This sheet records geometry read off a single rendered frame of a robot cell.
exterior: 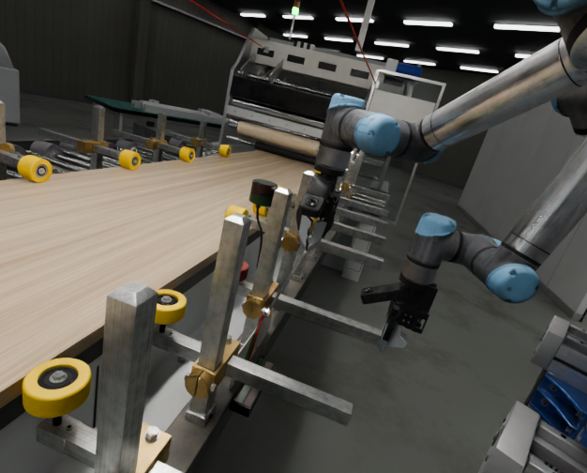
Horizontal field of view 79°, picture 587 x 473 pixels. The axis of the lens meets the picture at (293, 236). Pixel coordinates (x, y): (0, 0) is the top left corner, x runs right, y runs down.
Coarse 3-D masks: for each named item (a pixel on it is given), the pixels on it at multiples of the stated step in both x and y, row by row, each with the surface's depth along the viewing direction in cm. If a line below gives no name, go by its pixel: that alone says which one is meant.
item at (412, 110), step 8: (376, 96) 278; (384, 96) 277; (392, 96) 275; (400, 96) 274; (376, 104) 280; (384, 104) 278; (392, 104) 277; (400, 104) 275; (408, 104) 274; (416, 104) 272; (424, 104) 271; (432, 104) 269; (376, 112) 281; (384, 112) 280; (392, 112) 278; (400, 112) 277; (408, 112) 275; (416, 112) 274; (424, 112) 272; (408, 120) 277; (416, 120) 275
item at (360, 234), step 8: (288, 216) 139; (336, 224) 135; (344, 224) 136; (344, 232) 135; (352, 232) 134; (360, 232) 133; (368, 232) 134; (368, 240) 133; (376, 240) 132; (384, 240) 131
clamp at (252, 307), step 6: (276, 282) 98; (270, 288) 94; (276, 288) 96; (270, 294) 92; (246, 300) 88; (252, 300) 87; (258, 300) 88; (264, 300) 88; (246, 306) 87; (252, 306) 87; (258, 306) 86; (246, 312) 88; (252, 312) 87; (258, 312) 87; (252, 318) 88
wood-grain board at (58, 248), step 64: (0, 192) 103; (64, 192) 115; (128, 192) 130; (192, 192) 149; (0, 256) 74; (64, 256) 79; (128, 256) 86; (192, 256) 94; (0, 320) 57; (64, 320) 61; (0, 384) 47
